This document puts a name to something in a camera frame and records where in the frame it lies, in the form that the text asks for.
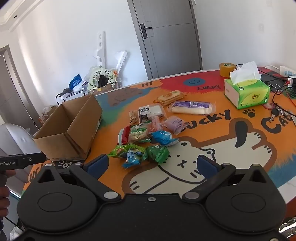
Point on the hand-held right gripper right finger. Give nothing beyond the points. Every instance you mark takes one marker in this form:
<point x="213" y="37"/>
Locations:
<point x="205" y="165"/>

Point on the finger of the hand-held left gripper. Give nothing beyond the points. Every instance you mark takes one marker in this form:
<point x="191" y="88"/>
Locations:
<point x="34" y="159"/>

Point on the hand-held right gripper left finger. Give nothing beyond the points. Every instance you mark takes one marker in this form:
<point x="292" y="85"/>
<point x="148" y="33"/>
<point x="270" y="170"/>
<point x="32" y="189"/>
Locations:
<point x="98" y="163"/>

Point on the bright green snack packet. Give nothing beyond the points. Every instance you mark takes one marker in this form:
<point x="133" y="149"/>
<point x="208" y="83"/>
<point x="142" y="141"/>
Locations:
<point x="158" y="153"/>
<point x="120" y="151"/>

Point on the brown cardboard box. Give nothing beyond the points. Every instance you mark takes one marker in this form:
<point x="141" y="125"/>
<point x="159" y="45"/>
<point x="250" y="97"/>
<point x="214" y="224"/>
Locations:
<point x="76" y="136"/>

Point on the blue and green snack packet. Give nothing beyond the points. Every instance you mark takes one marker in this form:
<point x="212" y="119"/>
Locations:
<point x="134" y="158"/>

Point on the red striped white snack packet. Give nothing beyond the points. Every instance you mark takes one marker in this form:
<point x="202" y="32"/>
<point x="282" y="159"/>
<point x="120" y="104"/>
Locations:
<point x="123" y="136"/>

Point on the light blue snack packet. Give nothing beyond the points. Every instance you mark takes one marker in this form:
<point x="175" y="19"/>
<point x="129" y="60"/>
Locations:
<point x="163" y="138"/>

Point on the lilac pink snack packet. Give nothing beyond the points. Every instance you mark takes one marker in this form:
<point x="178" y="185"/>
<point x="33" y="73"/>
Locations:
<point x="175" y="124"/>

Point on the green and white bread packet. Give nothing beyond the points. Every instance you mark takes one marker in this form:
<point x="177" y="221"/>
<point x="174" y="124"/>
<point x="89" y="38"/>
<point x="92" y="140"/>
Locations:
<point x="140" y="133"/>

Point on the small clear peanut packet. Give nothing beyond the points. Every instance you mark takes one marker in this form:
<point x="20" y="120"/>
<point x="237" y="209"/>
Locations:
<point x="133" y="117"/>

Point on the long white purple snack packet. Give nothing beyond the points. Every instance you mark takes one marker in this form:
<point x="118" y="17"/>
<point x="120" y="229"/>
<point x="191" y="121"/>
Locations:
<point x="192" y="107"/>

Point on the orange pink sausage packet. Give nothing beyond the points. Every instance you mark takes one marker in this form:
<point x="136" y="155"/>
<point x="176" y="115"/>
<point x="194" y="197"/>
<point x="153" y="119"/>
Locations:
<point x="154" y="124"/>

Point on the black and white bread packet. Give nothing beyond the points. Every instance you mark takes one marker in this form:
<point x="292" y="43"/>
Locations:
<point x="151" y="111"/>

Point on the orange biscuit packet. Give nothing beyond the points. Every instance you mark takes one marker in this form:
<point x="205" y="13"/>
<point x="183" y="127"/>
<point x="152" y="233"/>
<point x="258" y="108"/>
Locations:
<point x="170" y="96"/>

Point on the person's left hand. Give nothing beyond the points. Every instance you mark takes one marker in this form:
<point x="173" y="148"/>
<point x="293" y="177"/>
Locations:
<point x="3" y="191"/>

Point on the light grey sofa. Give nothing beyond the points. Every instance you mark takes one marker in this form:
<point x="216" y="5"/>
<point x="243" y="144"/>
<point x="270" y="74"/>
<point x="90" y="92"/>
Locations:
<point x="16" y="141"/>

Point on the black shoe rack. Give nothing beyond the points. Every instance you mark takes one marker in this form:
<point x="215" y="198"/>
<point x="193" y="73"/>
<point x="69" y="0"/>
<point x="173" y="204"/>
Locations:
<point x="63" y="97"/>

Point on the green tissue box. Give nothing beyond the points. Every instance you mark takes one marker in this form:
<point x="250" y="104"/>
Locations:
<point x="249" y="93"/>

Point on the blue plastic bag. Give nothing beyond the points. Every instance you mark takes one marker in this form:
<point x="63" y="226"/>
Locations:
<point x="75" y="81"/>

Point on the bunch of keys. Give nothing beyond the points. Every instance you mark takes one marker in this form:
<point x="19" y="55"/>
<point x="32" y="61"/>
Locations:
<point x="276" y="113"/>

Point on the yellow tape roll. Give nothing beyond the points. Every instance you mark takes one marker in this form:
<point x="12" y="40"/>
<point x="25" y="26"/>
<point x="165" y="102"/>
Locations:
<point x="226" y="69"/>

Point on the short white board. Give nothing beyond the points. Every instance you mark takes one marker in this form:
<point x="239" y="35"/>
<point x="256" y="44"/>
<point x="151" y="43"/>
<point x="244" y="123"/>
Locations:
<point x="120" y="59"/>

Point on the black flat device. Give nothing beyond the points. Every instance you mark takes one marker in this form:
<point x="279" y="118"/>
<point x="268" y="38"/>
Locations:
<point x="272" y="81"/>

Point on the white board with holes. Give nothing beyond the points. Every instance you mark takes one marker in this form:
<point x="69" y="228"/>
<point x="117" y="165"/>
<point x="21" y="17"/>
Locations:
<point x="101" y="49"/>

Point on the white power strip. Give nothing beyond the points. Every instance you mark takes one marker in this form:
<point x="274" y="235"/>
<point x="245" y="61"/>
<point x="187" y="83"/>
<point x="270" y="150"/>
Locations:
<point x="288" y="70"/>

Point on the grey door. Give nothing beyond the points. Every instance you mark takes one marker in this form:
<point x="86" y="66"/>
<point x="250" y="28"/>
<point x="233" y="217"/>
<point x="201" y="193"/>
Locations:
<point x="168" y="41"/>

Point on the dark grey door frame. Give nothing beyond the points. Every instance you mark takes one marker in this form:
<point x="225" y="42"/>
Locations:
<point x="13" y="92"/>

